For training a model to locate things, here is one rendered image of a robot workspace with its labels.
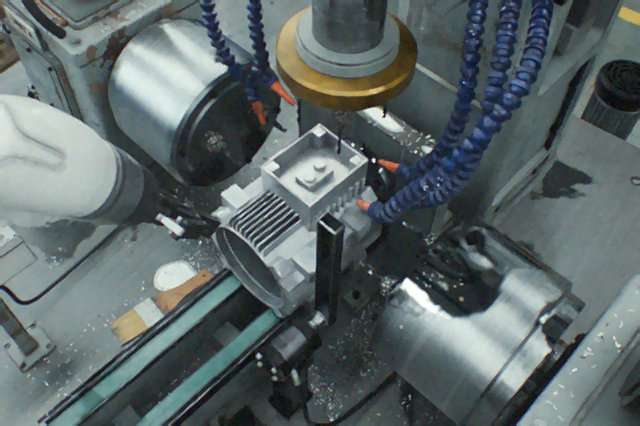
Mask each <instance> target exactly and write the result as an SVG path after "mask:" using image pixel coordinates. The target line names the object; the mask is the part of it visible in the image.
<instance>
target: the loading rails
mask: <svg viewBox="0 0 640 426"><path fill-rule="evenodd" d="M381 229H382V230H381V233H380V235H379V236H378V238H377V239H376V240H375V241H374V242H372V243H371V244H370V245H369V246H368V247H367V248H366V249H365V250H366V251H367V258H366V263H365V264H368V265H370V266H371V267H373V268H374V269H375V270H377V269H378V268H379V267H380V266H381V263H382V256H383V251H384V246H385V240H386V235H387V230H388V228H386V227H385V226H382V227H381ZM370 276H371V274H369V273H368V272H367V271H366V270H365V269H364V268H362V267H361V266H360V267H359V268H358V269H357V270H356V271H355V272H352V271H351V270H349V269H348V268H346V269H345V270H343V271H342V272H341V278H340V293H339V299H338V306H339V305H340V304H341V303H343V304H344V305H345V306H346V307H348V308H349V309H350V310H351V311H352V312H353V313H356V312H357V311H358V310H359V309H360V308H361V307H363V306H364V304H365V303H366V302H368V301H369V299H370V294H369V293H367V292H365V291H364V290H363V289H362V288H360V287H359V285H360V284H361V283H362V282H363V281H366V280H367V279H368V278H369V277H370ZM261 303H263V301H262V302H260V299H257V298H256V296H253V293H251V292H248V289H247V288H246V289H245V287H244V285H243V284H241V282H240V280H237V277H236V275H235V274H234V273H233V271H232V270H230V269H227V268H226V267H225V268H224V269H222V270H221V271H220V272H219V273H217V274H216V275H215V276H214V277H212V278H211V279H210V280H208V281H207V282H205V283H204V284H203V285H202V286H200V287H199V288H198V289H197V290H196V291H194V292H193V293H192V294H191V295H189V296H188V297H187V298H186V299H185V300H183V301H182V302H181V303H180V304H178V305H177V306H176V307H175V308H173V309H172V310H171V311H170V312H169V313H167V314H166V315H165V316H164V317H162V318H161V319H160V320H159V321H158V322H156V323H155V324H154V325H153V326H151V327H150V328H149V329H148V330H146V331H145V332H144V333H143V334H142V335H140V336H139V337H138V338H137V339H135V340H134V341H133V342H132V343H131V344H129V345H128V346H127V347H126V348H124V349H123V350H122V351H121V352H120V353H118V354H117V355H116V356H115V357H113V358H112V359H111V360H110V361H108V362H107V363H106V365H105V366H103V367H102V368H101V369H100V370H98V371H97V372H96V373H95V374H94V375H93V374H92V375H91V376H90V377H89V378H87V379H86V380H85V381H84V382H83V383H81V384H80V385H79V386H78V387H76V388H75V389H74V390H73V391H71V392H70V393H69V394H68V395H67V396H65V397H64V398H63V399H62V400H60V401H59V402H58V403H57V404H56V405H54V406H53V408H52V409H50V410H49V411H48V412H47V413H45V414H44V415H43V416H42V417H41V418H39V419H37V420H36V421H35V422H36V423H37V424H38V426H224V425H225V424H226V423H227V422H228V421H229V420H230V419H231V418H232V417H233V416H234V414H233V413H232V412H231V411H230V410H229V409H228V408H229V407H230V406H231V405H232V404H233V403H234V402H235V401H236V400H237V399H238V398H239V397H240V396H241V395H242V394H243V393H245V392H246V391H247V390H248V389H249V388H250V387H251V386H252V385H253V384H254V383H255V382H256V381H257V380H258V379H259V378H260V377H262V376H263V375H264V374H265V373H266V372H267V371H266V370H265V369H264V368H263V367H262V366H261V367H259V366H258V365H257V363H258V362H259V361H258V360H257V358H256V356H255V349H256V348H257V347H258V346H259V345H260V344H261V343H262V342H263V341H267V340H268V339H269V338H270V337H272V336H273V335H274V334H275V333H276V332H277V331H278V330H279V329H280V328H281V327H283V326H284V322H285V321H286V320H287V319H289V318H291V317H292V316H293V315H295V314H296V315H301V316H303V317H304V318H306V319H307V320H309V319H310V318H311V316H312V315H313V312H314V308H313V309H312V310H311V311H310V312H308V311H307V310H306V309H305V308H304V307H303V306H302V305H301V306H300V307H299V308H298V309H297V310H296V311H294V312H293V313H292V314H291V315H287V316H286V317H285V318H281V317H277V316H276V314H275V313H274V311H273V310H272V308H271V307H270V308H269V309H267V310H266V311H265V312H263V313H262V314H261V315H260V316H259V317H258V318H257V319H255V320H254V321H253V322H252V323H251V324H250V325H249V326H248V327H245V328H244V329H243V330H242V331H241V332H239V331H238V330H237V329H236V328H235V326H236V325H238V324H239V323H240V322H241V321H242V320H243V319H244V318H246V317H247V316H249V315H250V314H251V313H252V312H253V311H255V310H256V309H257V308H258V307H259V305H260V304H261ZM212 346H214V347H215V348H216V349H217V350H218V352H217V353H216V354H215V355H214V356H213V357H211V358H210V359H209V360H208V361H207V362H206V363H205V364H204V365H202V366H201V367H200V368H199V369H198V370H197V371H196V372H194V373H193V374H192V375H191V376H190V377H189V378H188V379H187V380H185V381H184V382H183V383H182V384H181V385H180V386H179V387H178V388H176V389H175V390H174V391H173V392H171V393H170V394H168V395H167V396H166V397H165V398H164V399H163V400H162V401H161V402H159V403H158V404H157V405H156V406H155V407H154V408H153V409H151V410H150V411H149V412H148V413H147V414H146V415H145V416H144V417H141V416H140V415H139V414H138V413H137V411H138V410H139V409H140V408H142V407H143V406H144V405H145V404H146V403H147V402H148V401H150V400H151V399H152V398H153V397H154V396H155V395H156V394H158V393H159V392H160V391H161V390H162V389H163V388H164V387H166V386H167V385H168V384H169V383H171V382H172V381H174V380H175V379H176V378H177V377H178V376H179V375H180V374H182V373H183V372H184V371H185V370H186V369H187V368H188V367H190V366H191V365H192V364H193V363H194V362H195V361H196V360H198V358H200V357H201V356H202V355H203V354H204V353H206V352H207V351H208V350H209V349H210V348H211V347H212Z"/></svg>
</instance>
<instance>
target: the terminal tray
mask: <svg viewBox="0 0 640 426"><path fill-rule="evenodd" d="M317 130H322V133H321V134H318V133H317ZM337 141H338V137H337V136H336V135H334V134H333V133H332V132H330V131H329V130H328V129H325V128H324V127H323V126H321V125H320V124H318V125H317V126H316V127H314V128H313V129H312V130H310V131H309V132H308V133H306V134H305V135H303V136H302V137H301V138H299V139H298V140H297V141H295V142H294V143H291V144H290V145H289V146H287V147H286V148H285V149H283V150H282V151H281V153H279V154H278V155H276V156H275V157H274V158H272V159H271V160H270V161H268V162H267V163H266V164H264V165H263V166H262V167H261V168H262V181H263V187H264V193H265V192H266V191H267V190H269V192H270V193H271V192H273V194H274V196H275V195H277V197H278V199H279V198H280V197H281V200H282V202H283V201H285V203H286V206H287V205H290V210H292V209H295V215H296V214H297V213H299V219H301V218H304V227H305V228H306V229H307V231H308V232H309V233H310V232H313V233H315V232H316V227H317V219H318V218H319V217H320V216H321V215H323V214H324V213H325V212H328V211H329V212H330V213H332V214H333V215H335V212H337V213H339V212H340V207H342V208H345V207H346V203H349V204H350V203H351V199H352V198H354V199H356V196H357V192H358V191H362V190H363V189H364V187H365V179H366V176H367V168H368V160H367V159H366V158H365V157H363V156H362V155H360V154H358V153H357V152H356V150H354V149H353V148H352V147H350V146H349V145H348V144H346V143H345V142H344V141H342V140H341V154H340V155H338V154H337V153H336V151H337V148H338V146H337ZM354 158H358V159H359V162H354ZM271 164H274V165H275V168H274V169H271V168H270V165H271ZM308 195H312V196H313V198H312V199H310V200H309V199H307V196H308Z"/></svg>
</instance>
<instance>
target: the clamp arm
mask: <svg viewBox="0 0 640 426"><path fill-rule="evenodd" d="M344 234H345V225H344V224H343V223H342V222H340V220H339V219H338V218H337V217H335V216H334V215H333V214H332V213H330V212H329V211H328V212H325V213H324V214H323V215H321V216H320V217H319V218H318V219H317V229H316V262H315V293H314V312H313V315H314V314H315V313H317V314H316V315H314V316H313V315H312V316H313V317H314V318H316V319H318V318H319V317H320V316H321V317H322V318H323V319H322V318H320V319H319V320H318V321H319V323H321V324H322V323H323V322H325V323H323V324H322V325H321V327H323V326H324V327H325V328H326V329H328V328H330V327H331V326H333V325H334V324H335V323H336V321H337V311H338V299H339V293H340V278H341V267H342V255H343V244H344ZM319 315H320V316H319ZM312 316H311V317H312Z"/></svg>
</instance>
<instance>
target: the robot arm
mask: <svg viewBox="0 0 640 426"><path fill-rule="evenodd" d="M192 204H193V203H192V202H191V201H189V200H188V199H186V201H185V202H184V203H182V202H180V201H179V199H178V197H177V196H175V195H172V194H170V193H168V192H167V191H165V190H163V189H160V188H158V183H157V180H156V178H155V176H154V175H153V173H152V172H151V171H149V170H148V169H147V168H145V167H143V166H141V165H140V163H137V162H136V161H135V160H134V159H133V158H132V157H131V156H129V155H128V154H127V152H126V151H125V152H124V151H122V150H120V149H119V148H118V147H115V146H113V145H112V144H110V143H109V142H107V141H105V140H102V139H100V138H99V137H98V135H97V134H96V133H95V132H94V131H93V130H92V129H90V128H89V127H87V126H86V125H84V123H82V122H81V121H79V120H78V119H76V118H74V117H72V116H70V115H68V114H66V113H64V112H62V111H60V110H58V109H56V108H54V107H51V106H49V105H47V104H44V103H42V102H39V101H36V100H34V99H31V98H27V97H23V96H18V95H11V94H0V205H2V206H5V207H9V208H12V209H16V210H20V211H25V212H33V213H37V214H42V215H48V216H54V217H62V216H69V217H72V218H75V219H80V220H85V221H88V222H92V223H95V224H98V225H113V224H118V225H122V226H134V225H137V224H140V223H142V222H146V223H149V224H150V223H153V224H155V225H159V226H164V225H167V226H168V227H169V231H168V233H169V234H171V235H170V236H171V238H172V239H173V240H175V241H179V239H190V240H198V238H199V237H200V236H202V237H205V238H208V239H209V238H210V237H211V236H212V235H213V233H214V232H215V231H216V229H217V228H219V227H220V226H221V224H222V222H221V221H220V220H217V218H215V217H214V216H212V215H210V214H207V213H205V212H202V211H200V210H198V209H195V208H193V207H191V206H192ZM190 207H191V208H190ZM189 208H190V209H189Z"/></svg>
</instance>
